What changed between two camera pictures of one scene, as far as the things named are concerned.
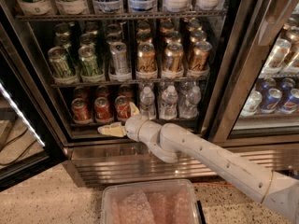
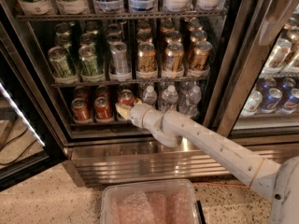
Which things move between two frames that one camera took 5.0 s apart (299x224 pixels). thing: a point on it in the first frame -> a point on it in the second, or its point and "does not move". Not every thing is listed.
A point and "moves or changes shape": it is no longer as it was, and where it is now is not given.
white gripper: [133, 127] -> [136, 114]
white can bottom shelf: [251, 105] does not move
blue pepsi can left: [270, 104] does not move
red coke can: [122, 107] moves or changes shape
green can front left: [59, 63] does not move
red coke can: [103, 110] does not move
